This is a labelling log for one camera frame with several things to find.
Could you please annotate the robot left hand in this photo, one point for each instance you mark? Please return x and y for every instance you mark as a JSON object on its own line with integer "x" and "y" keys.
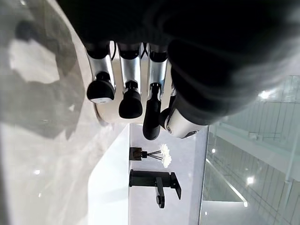
{"x": 187, "y": 47}

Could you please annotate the white sink basin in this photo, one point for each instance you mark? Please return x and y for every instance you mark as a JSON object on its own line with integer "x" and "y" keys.
{"x": 110, "y": 178}

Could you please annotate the white flower reeds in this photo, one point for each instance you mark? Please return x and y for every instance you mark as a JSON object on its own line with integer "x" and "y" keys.
{"x": 166, "y": 155}

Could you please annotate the dark diffuser bottle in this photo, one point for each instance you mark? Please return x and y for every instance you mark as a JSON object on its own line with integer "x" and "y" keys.
{"x": 136, "y": 153}

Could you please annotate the black faucet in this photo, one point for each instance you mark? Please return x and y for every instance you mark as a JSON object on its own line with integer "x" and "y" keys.
{"x": 150, "y": 178}

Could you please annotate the wall mirror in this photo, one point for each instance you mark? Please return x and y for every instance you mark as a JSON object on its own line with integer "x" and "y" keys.
{"x": 253, "y": 164}

